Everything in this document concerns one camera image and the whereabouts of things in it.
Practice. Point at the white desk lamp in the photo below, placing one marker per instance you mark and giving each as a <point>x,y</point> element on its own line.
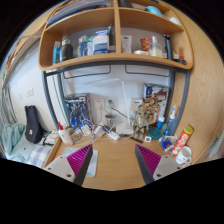
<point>124,128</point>

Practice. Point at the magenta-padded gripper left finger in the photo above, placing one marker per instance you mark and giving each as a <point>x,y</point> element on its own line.
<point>61,165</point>

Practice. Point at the plaid pillow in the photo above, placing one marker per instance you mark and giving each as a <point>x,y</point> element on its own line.
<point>39,156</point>

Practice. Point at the white mug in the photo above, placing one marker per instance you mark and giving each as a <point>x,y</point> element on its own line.
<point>183,156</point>

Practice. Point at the colourful comic print box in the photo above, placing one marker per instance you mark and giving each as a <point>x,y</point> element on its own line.
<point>156,95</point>

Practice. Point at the teal blanket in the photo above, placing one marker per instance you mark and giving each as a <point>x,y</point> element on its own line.
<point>12,138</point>

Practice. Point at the blue spray bottle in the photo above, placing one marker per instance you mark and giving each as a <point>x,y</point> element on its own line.
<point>171,125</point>

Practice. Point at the red chips can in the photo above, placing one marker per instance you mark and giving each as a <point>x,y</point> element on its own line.
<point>181,141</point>

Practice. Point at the black bag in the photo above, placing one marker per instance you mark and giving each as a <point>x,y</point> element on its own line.
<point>33,126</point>

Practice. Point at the white bottle with red cap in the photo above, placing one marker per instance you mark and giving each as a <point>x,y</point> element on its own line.
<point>65,136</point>

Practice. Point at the small white square clock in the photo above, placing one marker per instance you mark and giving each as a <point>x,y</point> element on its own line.
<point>147,138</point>

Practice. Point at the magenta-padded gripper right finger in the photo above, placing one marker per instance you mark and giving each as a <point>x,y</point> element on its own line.
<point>165,165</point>

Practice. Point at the white power strip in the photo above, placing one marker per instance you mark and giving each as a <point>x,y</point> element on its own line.
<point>113,135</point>

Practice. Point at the wooden shelf unit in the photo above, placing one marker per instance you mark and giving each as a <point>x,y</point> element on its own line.
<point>115,60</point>

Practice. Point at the blue model kit box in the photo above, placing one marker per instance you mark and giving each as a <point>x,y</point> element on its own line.
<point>78,110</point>

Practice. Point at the blue tissue pack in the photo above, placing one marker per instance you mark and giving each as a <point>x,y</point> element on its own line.
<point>167,144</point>

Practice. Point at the blue and white tube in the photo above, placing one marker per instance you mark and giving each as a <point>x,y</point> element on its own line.
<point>160,123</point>

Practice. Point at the white charger block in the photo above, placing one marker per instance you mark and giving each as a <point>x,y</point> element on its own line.
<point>99,130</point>

